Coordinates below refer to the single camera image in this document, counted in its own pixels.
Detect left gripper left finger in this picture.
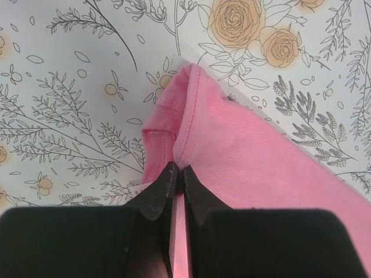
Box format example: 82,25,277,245
1,162,177,277

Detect pink t shirt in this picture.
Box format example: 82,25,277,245
142,64,370,271

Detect floral patterned table mat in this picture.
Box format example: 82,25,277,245
1,1,370,209

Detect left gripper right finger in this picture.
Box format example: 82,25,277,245
183,167,366,277

